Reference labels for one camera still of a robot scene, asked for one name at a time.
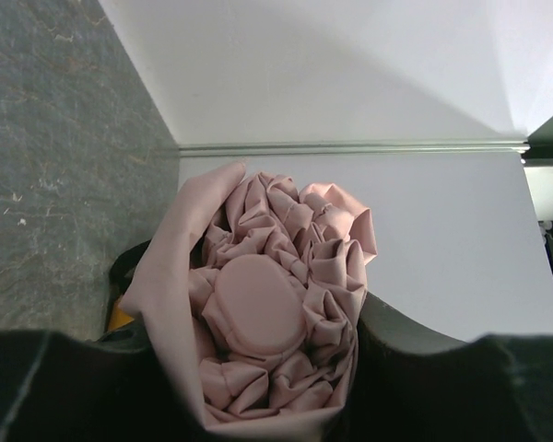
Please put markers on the orange canvas tote bag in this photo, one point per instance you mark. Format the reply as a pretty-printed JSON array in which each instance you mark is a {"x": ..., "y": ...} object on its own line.
[{"x": 120, "y": 276}]

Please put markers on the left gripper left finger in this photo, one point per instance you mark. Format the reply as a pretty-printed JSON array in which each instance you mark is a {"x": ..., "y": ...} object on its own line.
[{"x": 57, "y": 388}]

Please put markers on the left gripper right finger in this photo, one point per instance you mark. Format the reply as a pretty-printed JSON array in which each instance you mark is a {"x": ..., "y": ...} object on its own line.
[{"x": 416, "y": 384}]

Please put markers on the pink folding umbrella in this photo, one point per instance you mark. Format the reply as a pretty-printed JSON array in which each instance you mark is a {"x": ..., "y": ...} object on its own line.
[{"x": 250, "y": 292}]

